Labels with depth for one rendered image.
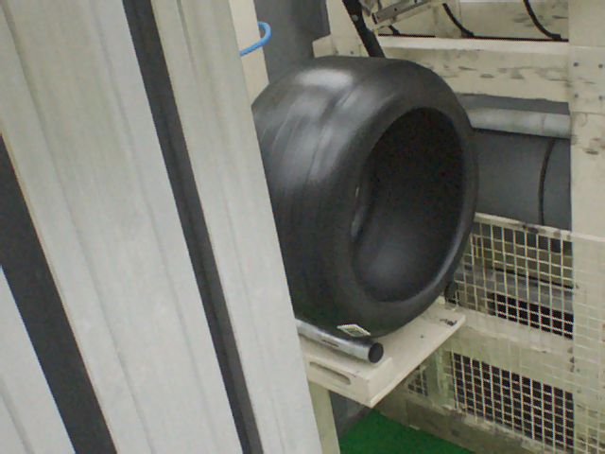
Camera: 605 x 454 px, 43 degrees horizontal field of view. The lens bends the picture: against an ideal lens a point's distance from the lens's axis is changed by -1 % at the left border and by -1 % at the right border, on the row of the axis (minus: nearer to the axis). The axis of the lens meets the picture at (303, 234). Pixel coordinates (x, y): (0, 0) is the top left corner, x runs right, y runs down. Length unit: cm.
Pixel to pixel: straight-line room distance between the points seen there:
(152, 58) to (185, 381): 7
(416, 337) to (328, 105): 66
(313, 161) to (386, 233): 58
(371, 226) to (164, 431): 174
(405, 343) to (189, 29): 166
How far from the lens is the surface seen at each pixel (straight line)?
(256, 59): 173
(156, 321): 16
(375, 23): 186
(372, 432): 279
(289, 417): 22
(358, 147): 138
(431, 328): 184
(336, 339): 165
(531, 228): 183
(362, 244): 188
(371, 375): 162
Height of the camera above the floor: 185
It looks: 26 degrees down
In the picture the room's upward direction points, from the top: 11 degrees counter-clockwise
